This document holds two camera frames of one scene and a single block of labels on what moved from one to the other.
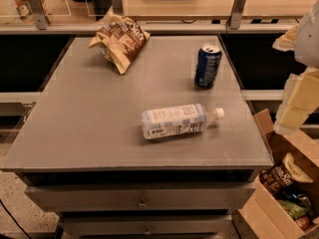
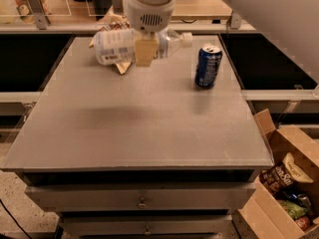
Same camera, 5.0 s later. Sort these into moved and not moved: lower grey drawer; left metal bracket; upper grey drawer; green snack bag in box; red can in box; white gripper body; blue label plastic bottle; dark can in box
Moved: blue label plastic bottle; white gripper body
Not moved: upper grey drawer; left metal bracket; lower grey drawer; red can in box; dark can in box; green snack bag in box
